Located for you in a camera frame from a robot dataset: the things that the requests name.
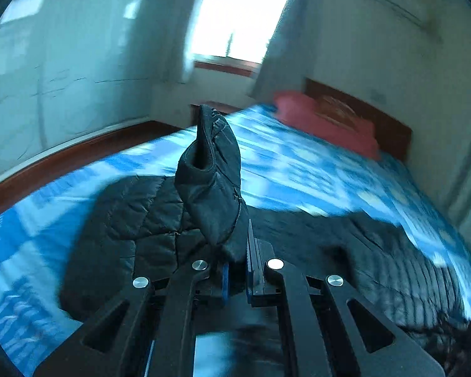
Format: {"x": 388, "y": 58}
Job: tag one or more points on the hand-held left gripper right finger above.
{"x": 251, "y": 267}

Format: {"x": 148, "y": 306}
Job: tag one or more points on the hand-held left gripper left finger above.
{"x": 225, "y": 282}

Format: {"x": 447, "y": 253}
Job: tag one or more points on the black puffer jacket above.
{"x": 149, "y": 220}

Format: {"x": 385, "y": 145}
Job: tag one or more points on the blue patterned bedsheet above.
{"x": 310, "y": 165}

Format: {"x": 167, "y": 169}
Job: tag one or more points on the red pillow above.
{"x": 329, "y": 123}

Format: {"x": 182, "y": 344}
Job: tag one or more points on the dark wooden headboard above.
{"x": 380, "y": 118}

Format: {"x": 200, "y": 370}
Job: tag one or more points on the white wall socket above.
{"x": 377, "y": 95}

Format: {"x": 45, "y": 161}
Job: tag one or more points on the window with red-brown frame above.
{"x": 241, "y": 19}

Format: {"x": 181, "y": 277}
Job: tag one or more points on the white wall air conditioner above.
{"x": 392, "y": 2}

